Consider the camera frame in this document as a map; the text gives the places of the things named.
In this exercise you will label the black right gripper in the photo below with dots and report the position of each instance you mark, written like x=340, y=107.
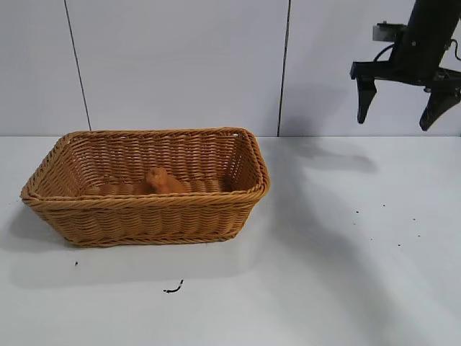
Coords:
x=417, y=59

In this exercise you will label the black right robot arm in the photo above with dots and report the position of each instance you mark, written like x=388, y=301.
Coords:
x=434, y=16

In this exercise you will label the brown woven wicker basket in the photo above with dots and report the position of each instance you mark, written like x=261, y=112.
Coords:
x=144, y=220

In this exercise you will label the small black debris piece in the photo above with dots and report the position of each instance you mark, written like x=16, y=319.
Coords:
x=175, y=287

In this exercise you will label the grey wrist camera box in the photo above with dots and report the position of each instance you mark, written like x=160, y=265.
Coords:
x=387, y=32

